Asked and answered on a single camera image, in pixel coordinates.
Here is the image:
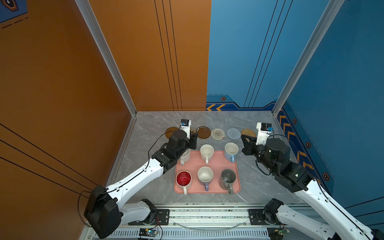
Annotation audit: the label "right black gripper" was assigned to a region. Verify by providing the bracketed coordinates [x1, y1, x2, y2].
[241, 133, 279, 175]

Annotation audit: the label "plain brown round coaster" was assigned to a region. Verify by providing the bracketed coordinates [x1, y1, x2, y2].
[165, 127, 179, 139]

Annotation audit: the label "dark brown rimmed coaster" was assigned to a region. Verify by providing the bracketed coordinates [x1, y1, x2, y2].
[197, 126, 211, 139]

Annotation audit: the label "tan wicker round coaster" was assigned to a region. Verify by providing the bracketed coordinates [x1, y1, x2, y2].
[241, 129, 257, 138]

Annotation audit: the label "white woven round coaster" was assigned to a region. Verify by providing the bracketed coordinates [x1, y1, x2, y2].
[211, 129, 226, 141]

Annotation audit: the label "light blue mug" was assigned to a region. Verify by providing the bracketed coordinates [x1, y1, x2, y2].
[225, 143, 239, 163]

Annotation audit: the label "blue grey woven coaster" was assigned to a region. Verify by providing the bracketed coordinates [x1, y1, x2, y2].
[226, 128, 242, 141]

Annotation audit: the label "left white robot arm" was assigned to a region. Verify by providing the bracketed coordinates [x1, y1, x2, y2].
[84, 130, 198, 239]

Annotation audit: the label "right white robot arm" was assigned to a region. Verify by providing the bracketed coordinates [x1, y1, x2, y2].
[241, 135, 384, 240]

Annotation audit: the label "white mug back left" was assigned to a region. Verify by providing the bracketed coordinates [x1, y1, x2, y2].
[179, 149, 191, 166]

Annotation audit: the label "white mug back middle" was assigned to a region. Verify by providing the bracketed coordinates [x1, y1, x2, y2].
[200, 144, 215, 164]

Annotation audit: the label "red inside white mug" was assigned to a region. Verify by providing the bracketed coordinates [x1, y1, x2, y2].
[176, 171, 192, 195]

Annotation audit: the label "purple mug white inside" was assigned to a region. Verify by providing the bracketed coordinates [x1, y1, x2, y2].
[198, 167, 214, 192]

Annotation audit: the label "pink rectangular tray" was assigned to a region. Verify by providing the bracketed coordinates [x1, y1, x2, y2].
[174, 151, 241, 195]

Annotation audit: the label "grey green mug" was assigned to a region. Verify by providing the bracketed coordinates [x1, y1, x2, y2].
[219, 169, 237, 194]

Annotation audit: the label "circuit board right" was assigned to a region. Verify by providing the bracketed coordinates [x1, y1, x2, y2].
[267, 228, 291, 240]

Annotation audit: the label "green circuit board left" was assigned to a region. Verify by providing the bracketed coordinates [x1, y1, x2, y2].
[139, 228, 159, 239]

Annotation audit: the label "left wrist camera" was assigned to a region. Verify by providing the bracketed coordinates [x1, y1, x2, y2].
[179, 119, 191, 139]

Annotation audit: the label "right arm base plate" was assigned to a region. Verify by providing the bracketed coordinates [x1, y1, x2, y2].
[248, 209, 268, 225]

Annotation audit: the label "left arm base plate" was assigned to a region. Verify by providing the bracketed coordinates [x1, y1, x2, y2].
[128, 209, 170, 226]

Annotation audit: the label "aluminium front rail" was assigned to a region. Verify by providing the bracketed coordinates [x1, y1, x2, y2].
[78, 205, 344, 240]

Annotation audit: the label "aluminium corner post right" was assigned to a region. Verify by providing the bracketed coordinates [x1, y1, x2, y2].
[272, 0, 345, 117]

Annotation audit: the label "aluminium corner post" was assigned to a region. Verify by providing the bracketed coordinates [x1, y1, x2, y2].
[272, 0, 345, 117]
[75, 0, 137, 117]

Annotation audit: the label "aluminium corner post left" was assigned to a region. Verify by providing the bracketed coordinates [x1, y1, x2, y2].
[75, 0, 137, 117]

